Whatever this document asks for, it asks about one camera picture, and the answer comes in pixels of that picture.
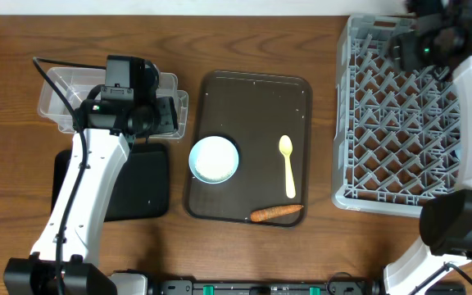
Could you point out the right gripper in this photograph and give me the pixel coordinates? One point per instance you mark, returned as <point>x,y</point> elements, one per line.
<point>399,52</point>

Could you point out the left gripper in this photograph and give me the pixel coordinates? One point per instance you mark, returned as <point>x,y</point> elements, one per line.
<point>169,120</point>

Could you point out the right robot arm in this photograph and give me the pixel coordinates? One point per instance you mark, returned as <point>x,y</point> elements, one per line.
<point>443,39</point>

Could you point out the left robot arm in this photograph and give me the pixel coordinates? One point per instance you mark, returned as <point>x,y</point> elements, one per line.
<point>64,260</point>

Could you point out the grey dishwasher rack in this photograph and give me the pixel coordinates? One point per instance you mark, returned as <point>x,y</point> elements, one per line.
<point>397,133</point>

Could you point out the light blue bowl with rice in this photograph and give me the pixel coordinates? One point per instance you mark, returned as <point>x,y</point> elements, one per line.
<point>213,160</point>

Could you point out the black plastic bin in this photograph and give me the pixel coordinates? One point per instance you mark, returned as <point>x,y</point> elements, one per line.
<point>142,188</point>

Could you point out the brown serving tray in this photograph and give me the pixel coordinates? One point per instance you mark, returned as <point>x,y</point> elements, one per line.
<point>253,111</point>

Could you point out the clear plastic bin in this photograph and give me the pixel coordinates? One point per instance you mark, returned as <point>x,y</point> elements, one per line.
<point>75,83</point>

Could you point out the yellow plastic spoon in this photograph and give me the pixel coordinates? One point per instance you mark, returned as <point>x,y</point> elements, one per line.
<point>286,149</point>

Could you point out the orange carrot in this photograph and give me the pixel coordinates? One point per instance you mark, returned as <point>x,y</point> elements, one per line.
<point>274,212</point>

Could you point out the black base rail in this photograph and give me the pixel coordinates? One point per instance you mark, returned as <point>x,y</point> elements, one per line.
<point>260,288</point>

